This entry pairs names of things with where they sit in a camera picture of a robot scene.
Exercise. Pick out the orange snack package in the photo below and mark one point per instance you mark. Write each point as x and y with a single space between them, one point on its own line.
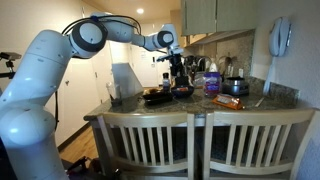
228 101

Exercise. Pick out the small yellow object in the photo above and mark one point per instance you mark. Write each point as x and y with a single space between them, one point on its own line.
151 90

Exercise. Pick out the dark blue bowl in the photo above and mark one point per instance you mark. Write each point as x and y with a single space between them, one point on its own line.
182 94

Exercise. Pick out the white wall outlet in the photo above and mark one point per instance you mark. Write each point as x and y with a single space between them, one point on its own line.
241 72

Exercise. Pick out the clear jar with purple lid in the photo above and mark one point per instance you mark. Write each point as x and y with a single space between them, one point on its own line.
212 85

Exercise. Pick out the white wall phone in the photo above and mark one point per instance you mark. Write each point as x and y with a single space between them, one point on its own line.
279 36

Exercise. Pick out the white paper towel roll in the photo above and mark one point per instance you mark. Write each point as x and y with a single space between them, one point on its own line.
121 75

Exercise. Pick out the glass bottle with black cap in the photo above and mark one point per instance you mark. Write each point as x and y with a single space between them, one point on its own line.
166 83

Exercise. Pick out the white door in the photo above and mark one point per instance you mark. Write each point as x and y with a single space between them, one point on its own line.
146 71

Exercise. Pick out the wooden slat-back chair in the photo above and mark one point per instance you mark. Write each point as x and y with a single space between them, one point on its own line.
146 119
260 117

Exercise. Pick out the round ceiling light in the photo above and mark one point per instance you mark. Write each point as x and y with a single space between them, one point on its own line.
140 11

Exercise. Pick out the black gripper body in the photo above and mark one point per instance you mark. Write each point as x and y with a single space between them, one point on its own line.
176 61

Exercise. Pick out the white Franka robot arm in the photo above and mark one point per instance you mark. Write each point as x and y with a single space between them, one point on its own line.
40 66

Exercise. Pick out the black camera on tripod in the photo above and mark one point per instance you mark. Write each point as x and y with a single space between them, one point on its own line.
10 55

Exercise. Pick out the black plastic tray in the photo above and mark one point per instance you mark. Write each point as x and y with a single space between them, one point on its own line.
158 99

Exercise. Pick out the upper wall cabinet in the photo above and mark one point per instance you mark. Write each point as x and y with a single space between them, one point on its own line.
216 16

